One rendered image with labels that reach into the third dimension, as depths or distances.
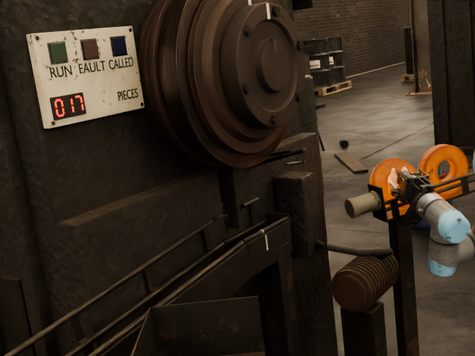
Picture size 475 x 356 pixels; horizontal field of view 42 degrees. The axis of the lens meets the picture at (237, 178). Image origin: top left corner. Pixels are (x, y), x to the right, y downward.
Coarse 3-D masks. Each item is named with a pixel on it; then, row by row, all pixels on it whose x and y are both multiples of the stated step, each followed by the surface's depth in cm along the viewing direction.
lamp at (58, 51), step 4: (52, 44) 120; (56, 44) 120; (60, 44) 121; (64, 44) 122; (52, 48) 120; (56, 48) 120; (60, 48) 121; (64, 48) 122; (52, 52) 120; (56, 52) 120; (60, 52) 121; (64, 52) 122; (52, 56) 120; (56, 56) 120; (60, 56) 121; (64, 56) 122; (52, 60) 120; (56, 60) 120; (60, 60) 121; (64, 60) 122
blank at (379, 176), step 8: (384, 160) 188; (392, 160) 189; (400, 160) 189; (376, 168) 187; (384, 168) 187; (392, 168) 188; (400, 168) 188; (408, 168) 189; (376, 176) 186; (384, 176) 186; (376, 184) 185; (384, 184) 186; (384, 192) 185; (400, 208) 185
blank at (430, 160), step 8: (440, 144) 190; (432, 152) 187; (440, 152) 187; (448, 152) 188; (456, 152) 189; (424, 160) 187; (432, 160) 187; (440, 160) 188; (448, 160) 190; (456, 160) 189; (464, 160) 190; (424, 168) 187; (432, 168) 187; (456, 168) 190; (464, 168) 190; (432, 176) 188; (448, 176) 192; (456, 176) 190; (448, 184) 190; (448, 192) 190
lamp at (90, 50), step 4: (88, 40) 126; (92, 40) 127; (84, 44) 126; (88, 44) 126; (92, 44) 127; (96, 44) 128; (84, 48) 126; (88, 48) 127; (92, 48) 127; (96, 48) 128; (84, 52) 126; (88, 52) 127; (92, 52) 127; (96, 52) 128; (84, 56) 126; (88, 56) 127; (92, 56) 127; (96, 56) 128
